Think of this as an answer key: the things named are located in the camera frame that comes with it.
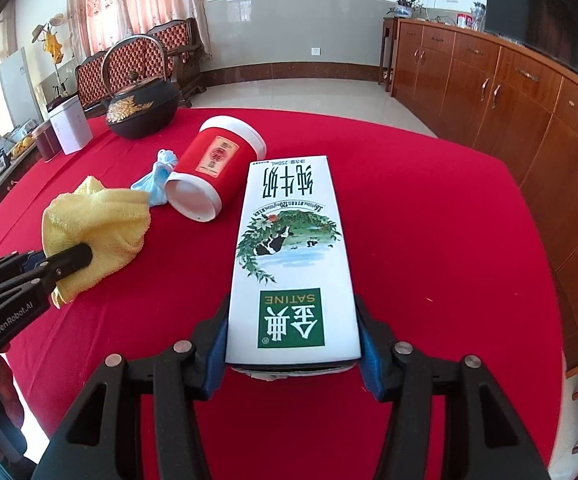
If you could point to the black television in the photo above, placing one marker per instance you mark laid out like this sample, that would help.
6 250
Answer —
549 10

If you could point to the red canister white lids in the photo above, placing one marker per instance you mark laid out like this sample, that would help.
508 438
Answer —
209 155

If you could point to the blue white potted plant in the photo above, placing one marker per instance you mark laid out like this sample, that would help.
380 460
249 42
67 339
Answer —
403 9

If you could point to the white panel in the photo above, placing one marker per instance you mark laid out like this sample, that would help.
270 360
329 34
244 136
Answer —
19 85

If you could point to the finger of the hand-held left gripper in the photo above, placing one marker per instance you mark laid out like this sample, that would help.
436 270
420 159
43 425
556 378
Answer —
34 260
71 260

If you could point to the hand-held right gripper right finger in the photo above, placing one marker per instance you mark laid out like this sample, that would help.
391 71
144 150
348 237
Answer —
373 370

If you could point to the black cast iron teapot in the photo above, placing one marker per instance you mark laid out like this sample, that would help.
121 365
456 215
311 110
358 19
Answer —
141 110

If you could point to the white square tin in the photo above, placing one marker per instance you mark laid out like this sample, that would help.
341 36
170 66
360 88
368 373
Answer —
71 127

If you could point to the yellow fruit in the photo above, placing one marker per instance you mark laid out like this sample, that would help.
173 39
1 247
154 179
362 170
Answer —
23 145

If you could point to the pink patterned curtain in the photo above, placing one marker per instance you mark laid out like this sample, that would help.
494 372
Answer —
134 0

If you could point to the long wooden sideboard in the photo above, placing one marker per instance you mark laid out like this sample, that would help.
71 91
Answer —
509 105

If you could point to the carved wooden upholstered chair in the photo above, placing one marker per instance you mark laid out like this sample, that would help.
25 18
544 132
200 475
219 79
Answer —
179 45
94 77

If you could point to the red white small box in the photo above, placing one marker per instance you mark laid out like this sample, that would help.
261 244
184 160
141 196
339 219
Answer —
464 20

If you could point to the white green milk carton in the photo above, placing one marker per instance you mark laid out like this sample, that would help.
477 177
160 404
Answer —
289 240

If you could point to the yellow towel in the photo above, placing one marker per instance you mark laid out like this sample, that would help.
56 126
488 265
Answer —
99 220

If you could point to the red tablecloth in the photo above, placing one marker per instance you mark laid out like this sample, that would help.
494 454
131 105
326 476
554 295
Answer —
444 260

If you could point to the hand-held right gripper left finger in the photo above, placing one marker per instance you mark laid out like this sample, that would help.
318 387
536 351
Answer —
216 365

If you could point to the yellow artificial flowers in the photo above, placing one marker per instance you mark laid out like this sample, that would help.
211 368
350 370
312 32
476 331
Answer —
51 45

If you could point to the small wooden side table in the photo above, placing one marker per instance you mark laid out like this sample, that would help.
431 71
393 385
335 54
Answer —
386 50

